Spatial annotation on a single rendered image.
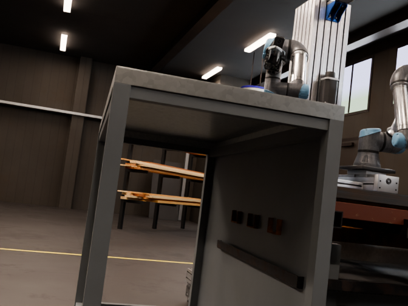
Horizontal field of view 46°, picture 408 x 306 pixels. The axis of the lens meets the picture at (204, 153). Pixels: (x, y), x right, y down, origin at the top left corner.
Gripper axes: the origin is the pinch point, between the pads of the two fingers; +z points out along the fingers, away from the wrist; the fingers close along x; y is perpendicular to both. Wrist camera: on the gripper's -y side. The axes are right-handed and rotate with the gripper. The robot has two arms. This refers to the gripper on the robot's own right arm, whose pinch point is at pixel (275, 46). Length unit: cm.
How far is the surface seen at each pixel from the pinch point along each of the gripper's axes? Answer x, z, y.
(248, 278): -13, 26, 96
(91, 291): 20, 101, 96
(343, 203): -35, 58, 62
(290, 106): -13, 85, 42
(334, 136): -26, 80, 46
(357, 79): -118, -719, -201
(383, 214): -48, 52, 61
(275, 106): -10, 86, 43
